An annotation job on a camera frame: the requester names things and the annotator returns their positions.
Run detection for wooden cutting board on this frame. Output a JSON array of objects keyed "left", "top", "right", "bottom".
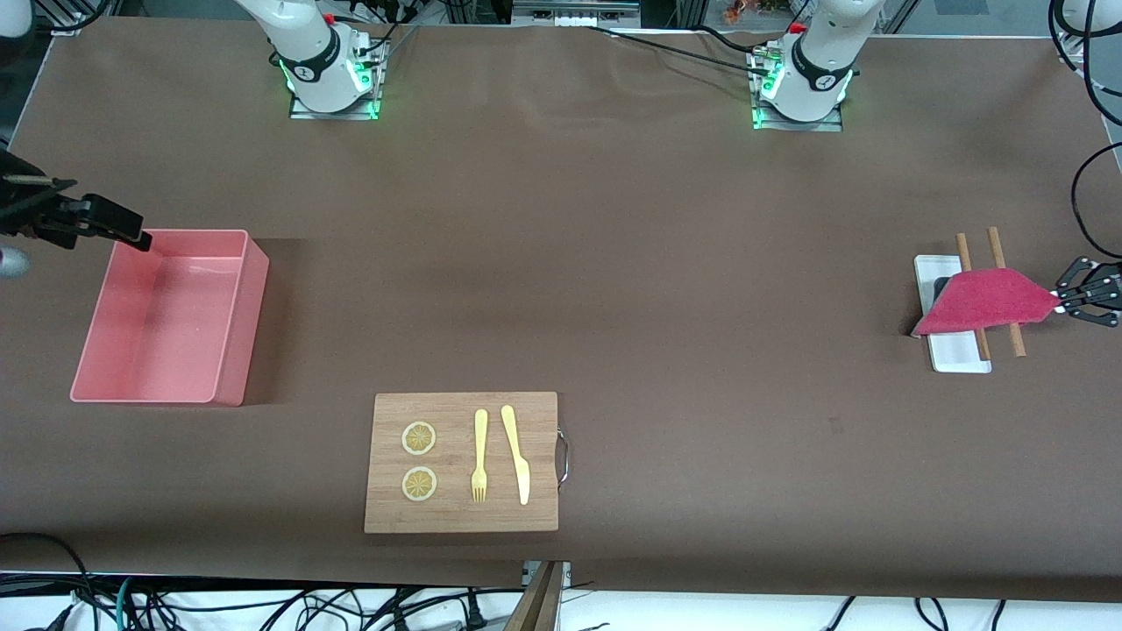
[{"left": 364, "top": 391, "right": 560, "bottom": 535}]

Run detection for yellow plastic fork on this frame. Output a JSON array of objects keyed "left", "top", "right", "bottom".
[{"left": 471, "top": 408, "right": 489, "bottom": 504}]

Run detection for tangled black floor cables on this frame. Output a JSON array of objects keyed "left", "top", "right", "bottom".
[{"left": 131, "top": 582, "right": 492, "bottom": 631}]

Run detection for brown wooden stick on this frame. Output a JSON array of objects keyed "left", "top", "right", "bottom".
[
  {"left": 955, "top": 233, "right": 992, "bottom": 362},
  {"left": 987, "top": 227, "right": 1027, "bottom": 358}
]

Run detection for white rectangular tray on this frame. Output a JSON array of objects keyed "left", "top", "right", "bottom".
[{"left": 913, "top": 254, "right": 993, "bottom": 375}]

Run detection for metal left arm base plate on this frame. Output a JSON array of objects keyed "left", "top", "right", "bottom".
[{"left": 751, "top": 46, "right": 845, "bottom": 133}]

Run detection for black looped floor cable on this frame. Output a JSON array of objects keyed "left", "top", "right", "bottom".
[{"left": 0, "top": 531, "right": 94, "bottom": 614}]

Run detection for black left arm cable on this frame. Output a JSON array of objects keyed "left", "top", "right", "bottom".
[{"left": 1047, "top": 0, "right": 1122, "bottom": 257}]

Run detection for wooden beam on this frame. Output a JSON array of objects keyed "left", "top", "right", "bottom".
[{"left": 503, "top": 561, "right": 564, "bottom": 631}]

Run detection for brown table cover sheet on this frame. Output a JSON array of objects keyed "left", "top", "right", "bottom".
[{"left": 0, "top": 16, "right": 1122, "bottom": 606}]

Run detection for yellow plastic knife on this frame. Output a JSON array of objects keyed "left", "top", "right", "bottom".
[{"left": 501, "top": 404, "right": 531, "bottom": 507}]

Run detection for pink plastic bin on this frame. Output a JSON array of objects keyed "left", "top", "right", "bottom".
[{"left": 69, "top": 229, "right": 271, "bottom": 408}]

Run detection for aluminium frame rail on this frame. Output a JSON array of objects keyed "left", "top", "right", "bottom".
[{"left": 512, "top": 0, "right": 643, "bottom": 28}]

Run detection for long black table cable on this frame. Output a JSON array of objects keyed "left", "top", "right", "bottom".
[{"left": 583, "top": 24, "right": 778, "bottom": 82}]

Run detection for red cloth with gray back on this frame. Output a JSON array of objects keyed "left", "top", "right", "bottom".
[{"left": 912, "top": 268, "right": 1064, "bottom": 338}]

